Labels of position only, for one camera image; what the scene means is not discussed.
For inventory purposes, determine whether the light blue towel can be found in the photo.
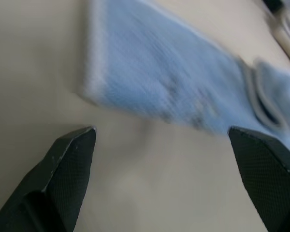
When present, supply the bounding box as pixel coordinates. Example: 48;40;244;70
81;0;290;153

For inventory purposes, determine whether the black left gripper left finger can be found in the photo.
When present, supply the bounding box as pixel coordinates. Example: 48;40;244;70
0;126;97;232

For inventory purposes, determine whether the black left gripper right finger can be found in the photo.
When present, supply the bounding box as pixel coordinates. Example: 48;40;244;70
228;125;290;232

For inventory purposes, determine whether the dark object with pale frame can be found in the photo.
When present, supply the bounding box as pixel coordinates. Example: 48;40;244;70
260;0;290;71

